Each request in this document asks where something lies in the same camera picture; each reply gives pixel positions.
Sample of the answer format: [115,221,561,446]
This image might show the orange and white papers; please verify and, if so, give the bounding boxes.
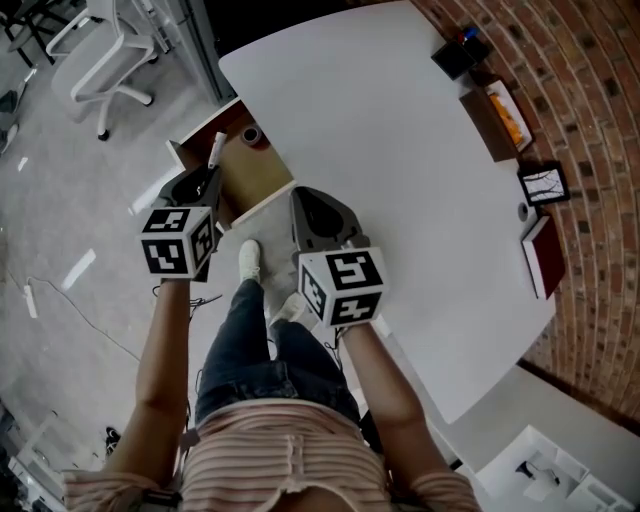
[485,81,532,152]

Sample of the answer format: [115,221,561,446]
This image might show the person's striped shirt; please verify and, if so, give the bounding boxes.
[60,399,484,512]

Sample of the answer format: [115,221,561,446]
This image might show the person's blue jeans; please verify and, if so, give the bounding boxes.
[193,277,362,427]

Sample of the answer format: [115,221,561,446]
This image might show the white drawer with brown inside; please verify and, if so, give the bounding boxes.
[165,96,297,232]

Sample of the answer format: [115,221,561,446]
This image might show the white desk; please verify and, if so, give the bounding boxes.
[218,0,557,426]

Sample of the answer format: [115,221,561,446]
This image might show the person's left forearm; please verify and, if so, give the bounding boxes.
[99,277,195,484]

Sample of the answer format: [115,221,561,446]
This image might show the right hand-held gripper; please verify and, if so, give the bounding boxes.
[289,186,390,330]

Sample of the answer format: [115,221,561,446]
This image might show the black framed picture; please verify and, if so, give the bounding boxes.
[516,160,572,208]

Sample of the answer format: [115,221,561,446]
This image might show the brown file box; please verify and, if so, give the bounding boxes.
[458,78,536,163]

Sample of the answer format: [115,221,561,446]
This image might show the person's white shoe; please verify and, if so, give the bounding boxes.
[237,239,263,285]
[268,291,320,332]

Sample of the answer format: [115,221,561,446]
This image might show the long white cabinet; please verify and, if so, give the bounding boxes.
[433,363,640,512]

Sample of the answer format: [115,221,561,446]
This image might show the white cubby shelf unit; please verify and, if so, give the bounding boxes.
[473,423,637,512]

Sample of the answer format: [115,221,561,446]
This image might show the person's right forearm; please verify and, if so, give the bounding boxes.
[338,319,454,484]

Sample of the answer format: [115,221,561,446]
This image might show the white office chair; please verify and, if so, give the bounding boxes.
[45,0,160,142]

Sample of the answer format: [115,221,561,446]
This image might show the person's left white shoe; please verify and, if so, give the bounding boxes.
[237,239,263,285]

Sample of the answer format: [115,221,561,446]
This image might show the black pen holder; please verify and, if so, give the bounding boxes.
[430,27,492,82]

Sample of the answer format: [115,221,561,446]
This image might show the dark red book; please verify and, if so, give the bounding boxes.
[520,213,567,301]

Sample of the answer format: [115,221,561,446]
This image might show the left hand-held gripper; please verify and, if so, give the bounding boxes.
[137,166,225,282]

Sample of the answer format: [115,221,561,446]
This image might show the person's right white shoe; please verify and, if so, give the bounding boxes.
[268,291,320,332]

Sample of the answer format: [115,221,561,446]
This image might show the black and white marker pen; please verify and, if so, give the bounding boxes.
[206,130,229,170]

